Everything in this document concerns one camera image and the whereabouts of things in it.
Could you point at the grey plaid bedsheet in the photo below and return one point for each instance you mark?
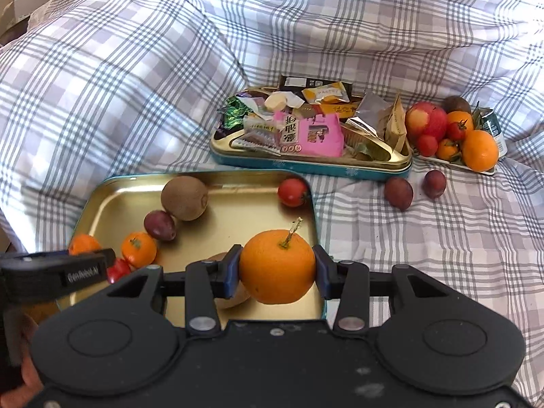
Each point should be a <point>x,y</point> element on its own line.
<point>127,93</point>

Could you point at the dark purple passion fruit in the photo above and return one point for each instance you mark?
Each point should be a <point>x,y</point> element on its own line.
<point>398,193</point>
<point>434,184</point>
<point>160,226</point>

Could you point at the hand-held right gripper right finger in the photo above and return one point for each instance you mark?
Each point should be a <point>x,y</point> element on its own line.
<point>321,274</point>

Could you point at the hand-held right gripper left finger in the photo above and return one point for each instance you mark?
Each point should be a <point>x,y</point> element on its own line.
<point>231,274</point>

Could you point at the striped snack packet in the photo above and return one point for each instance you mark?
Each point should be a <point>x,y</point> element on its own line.
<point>257,141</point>

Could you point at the pink snack packet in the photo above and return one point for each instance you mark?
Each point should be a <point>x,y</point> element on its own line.
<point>314,136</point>

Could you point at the brown paper snack packet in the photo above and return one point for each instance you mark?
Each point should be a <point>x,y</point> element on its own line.
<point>394,123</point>

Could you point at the brown kiwi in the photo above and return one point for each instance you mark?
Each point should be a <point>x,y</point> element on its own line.
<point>457,104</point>
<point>185,198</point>

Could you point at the black snack packet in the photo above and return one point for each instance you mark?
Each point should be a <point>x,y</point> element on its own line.
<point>297,81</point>

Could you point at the yellow snack packet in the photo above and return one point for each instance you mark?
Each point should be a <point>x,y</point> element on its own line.
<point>323,92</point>

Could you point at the orange tangerine with stem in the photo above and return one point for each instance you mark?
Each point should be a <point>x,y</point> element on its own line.
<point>276,270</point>

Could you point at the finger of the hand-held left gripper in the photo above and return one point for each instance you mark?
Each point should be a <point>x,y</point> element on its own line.
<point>42,276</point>

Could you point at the small orange tangerine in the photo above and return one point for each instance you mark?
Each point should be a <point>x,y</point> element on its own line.
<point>447,150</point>

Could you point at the gold tin tray teal rim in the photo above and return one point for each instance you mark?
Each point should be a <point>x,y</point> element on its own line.
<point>238,221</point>

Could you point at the gold tin of snacks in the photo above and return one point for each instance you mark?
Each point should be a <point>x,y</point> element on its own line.
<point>306,165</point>

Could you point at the large orange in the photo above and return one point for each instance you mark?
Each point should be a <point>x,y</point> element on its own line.
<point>480,151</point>

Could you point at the silver foil snack packet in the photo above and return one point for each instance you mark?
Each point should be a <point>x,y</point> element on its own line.
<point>369,112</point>

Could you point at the small red cherry tomato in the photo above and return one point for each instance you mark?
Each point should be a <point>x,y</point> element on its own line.
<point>455,131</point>
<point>427,145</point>
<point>118,270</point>

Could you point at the green and white can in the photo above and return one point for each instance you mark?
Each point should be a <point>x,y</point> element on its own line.
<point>495,131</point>

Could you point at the white fruit tray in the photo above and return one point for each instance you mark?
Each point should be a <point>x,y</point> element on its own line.
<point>457,165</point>

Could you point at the green foil candy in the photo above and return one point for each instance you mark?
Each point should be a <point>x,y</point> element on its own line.
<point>231,114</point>

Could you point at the red apple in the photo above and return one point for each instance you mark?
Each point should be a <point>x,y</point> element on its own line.
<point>427,121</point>

